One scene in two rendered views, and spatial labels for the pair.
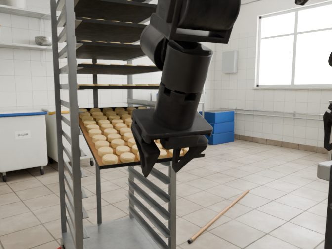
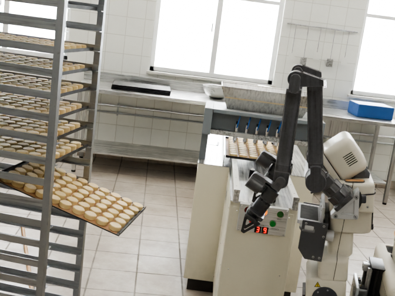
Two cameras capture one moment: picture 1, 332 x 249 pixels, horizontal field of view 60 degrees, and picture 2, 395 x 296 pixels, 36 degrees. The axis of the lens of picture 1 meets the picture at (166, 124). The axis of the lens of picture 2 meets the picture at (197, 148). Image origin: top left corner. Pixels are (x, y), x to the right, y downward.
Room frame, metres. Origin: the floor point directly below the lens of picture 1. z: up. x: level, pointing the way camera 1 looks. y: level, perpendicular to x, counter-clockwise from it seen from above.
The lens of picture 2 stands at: (-0.67, 1.96, 1.70)
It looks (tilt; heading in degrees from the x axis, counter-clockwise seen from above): 12 degrees down; 305
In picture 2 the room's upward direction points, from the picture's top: 7 degrees clockwise
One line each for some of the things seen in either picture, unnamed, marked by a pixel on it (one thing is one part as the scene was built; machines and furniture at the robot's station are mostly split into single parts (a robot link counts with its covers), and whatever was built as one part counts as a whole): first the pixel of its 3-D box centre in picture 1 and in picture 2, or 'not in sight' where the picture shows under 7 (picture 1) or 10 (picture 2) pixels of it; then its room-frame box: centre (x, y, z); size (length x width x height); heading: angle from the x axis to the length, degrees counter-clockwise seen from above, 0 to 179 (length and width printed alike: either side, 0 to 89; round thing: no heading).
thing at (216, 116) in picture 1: (216, 115); not in sight; (5.49, -0.97, 0.50); 0.60 x 0.40 x 0.20; 132
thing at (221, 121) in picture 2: not in sight; (259, 138); (1.16, -1.29, 1.01); 0.72 x 0.33 x 0.34; 34
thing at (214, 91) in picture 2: not in sight; (217, 92); (2.92, -3.36, 0.94); 0.33 x 0.33 x 0.12
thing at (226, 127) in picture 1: (216, 126); not in sight; (5.49, -0.97, 0.30); 0.60 x 0.40 x 0.20; 130
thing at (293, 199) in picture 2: not in sight; (277, 158); (1.11, -1.47, 0.87); 2.01 x 0.03 x 0.07; 124
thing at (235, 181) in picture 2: not in sight; (233, 152); (1.35, -1.30, 0.87); 2.01 x 0.03 x 0.07; 124
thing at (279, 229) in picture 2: not in sight; (262, 219); (0.67, -0.57, 0.77); 0.24 x 0.04 x 0.14; 34
